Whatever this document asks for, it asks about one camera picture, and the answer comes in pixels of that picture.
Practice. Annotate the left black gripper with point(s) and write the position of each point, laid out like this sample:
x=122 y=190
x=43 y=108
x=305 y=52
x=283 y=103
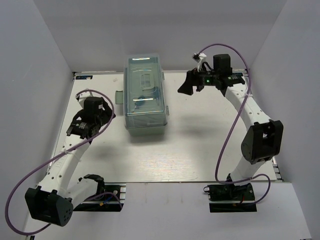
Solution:
x=107 y=112

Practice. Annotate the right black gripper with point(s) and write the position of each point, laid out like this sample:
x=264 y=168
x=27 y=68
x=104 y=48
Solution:
x=192 y=79

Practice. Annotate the green toolbox with clear lid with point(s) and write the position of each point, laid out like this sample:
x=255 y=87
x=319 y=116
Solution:
x=143 y=76

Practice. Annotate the stubby green screwdriver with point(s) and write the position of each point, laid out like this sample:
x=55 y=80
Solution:
x=140 y=101

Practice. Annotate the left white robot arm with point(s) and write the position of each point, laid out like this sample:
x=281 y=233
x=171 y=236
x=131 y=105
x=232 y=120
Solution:
x=53 y=201

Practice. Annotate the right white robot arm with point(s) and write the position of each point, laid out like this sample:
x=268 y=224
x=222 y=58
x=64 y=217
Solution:
x=264 y=136

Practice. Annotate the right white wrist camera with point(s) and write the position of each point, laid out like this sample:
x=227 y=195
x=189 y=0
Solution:
x=200 y=58

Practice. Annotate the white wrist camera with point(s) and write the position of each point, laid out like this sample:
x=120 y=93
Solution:
x=83 y=96
x=200 y=58

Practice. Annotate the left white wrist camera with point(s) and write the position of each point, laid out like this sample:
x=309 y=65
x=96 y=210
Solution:
x=83 y=96

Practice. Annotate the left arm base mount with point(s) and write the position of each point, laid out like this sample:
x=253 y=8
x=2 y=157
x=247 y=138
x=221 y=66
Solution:
x=112 y=201

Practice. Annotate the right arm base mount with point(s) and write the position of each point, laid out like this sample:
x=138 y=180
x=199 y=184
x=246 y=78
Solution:
x=228 y=198

